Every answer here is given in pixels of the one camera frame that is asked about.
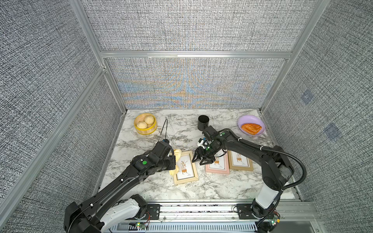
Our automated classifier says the purple bowl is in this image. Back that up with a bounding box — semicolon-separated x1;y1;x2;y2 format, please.
238;115;266;136

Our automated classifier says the black corrugated cable conduit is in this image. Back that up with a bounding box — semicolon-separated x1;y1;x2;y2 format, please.
220;128;307;190

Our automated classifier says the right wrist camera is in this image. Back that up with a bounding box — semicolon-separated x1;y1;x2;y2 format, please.
202;126;219;141

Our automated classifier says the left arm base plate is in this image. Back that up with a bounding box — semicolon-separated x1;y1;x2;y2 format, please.
135;204;160;221

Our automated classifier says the steamed bun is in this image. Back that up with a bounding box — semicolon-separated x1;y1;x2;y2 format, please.
136;121;148;129
144;115;155;126

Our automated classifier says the pink picture frame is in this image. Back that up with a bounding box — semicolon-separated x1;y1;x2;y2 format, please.
206;150;230;175

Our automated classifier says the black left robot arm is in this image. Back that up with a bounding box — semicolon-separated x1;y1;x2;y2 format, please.
64;139;176;233

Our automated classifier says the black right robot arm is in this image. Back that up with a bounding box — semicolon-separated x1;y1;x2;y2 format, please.
192;126;307;220

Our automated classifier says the yellow bamboo steamer basket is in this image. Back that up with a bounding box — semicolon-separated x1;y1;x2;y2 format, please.
134;113;158;136

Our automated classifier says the right steamed bun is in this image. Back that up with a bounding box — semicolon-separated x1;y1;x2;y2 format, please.
144;115;155;126

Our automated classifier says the left steamed bun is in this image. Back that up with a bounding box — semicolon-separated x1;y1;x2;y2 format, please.
136;121;148;129

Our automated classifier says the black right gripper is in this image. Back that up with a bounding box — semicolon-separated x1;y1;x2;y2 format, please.
190;142;219;164

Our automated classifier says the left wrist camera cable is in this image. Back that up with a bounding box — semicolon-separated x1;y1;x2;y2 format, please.
158;117;170;142

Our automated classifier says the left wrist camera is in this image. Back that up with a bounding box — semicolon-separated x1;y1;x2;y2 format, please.
153;139;173;160

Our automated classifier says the light wood picture frame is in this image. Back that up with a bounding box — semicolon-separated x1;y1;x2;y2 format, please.
173;150;199;185

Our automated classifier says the black mug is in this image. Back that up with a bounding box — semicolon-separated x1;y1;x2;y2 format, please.
197;115;210;131

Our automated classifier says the aluminium front rail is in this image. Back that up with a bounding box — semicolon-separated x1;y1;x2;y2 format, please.
72;199;327;233

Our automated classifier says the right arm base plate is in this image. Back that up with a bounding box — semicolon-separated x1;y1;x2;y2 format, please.
236;203;280;220

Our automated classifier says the wooden picture frame deer print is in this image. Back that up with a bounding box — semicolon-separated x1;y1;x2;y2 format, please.
228;150;254;171

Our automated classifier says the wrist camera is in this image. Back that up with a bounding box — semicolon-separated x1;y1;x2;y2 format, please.
202;126;219;141
153;139;173;160

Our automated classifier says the yellow microfibre cloth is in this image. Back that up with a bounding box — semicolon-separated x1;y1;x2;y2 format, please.
169;149;182;176

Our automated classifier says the orange food in bowl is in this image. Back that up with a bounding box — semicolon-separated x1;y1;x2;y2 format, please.
241;123;262;135

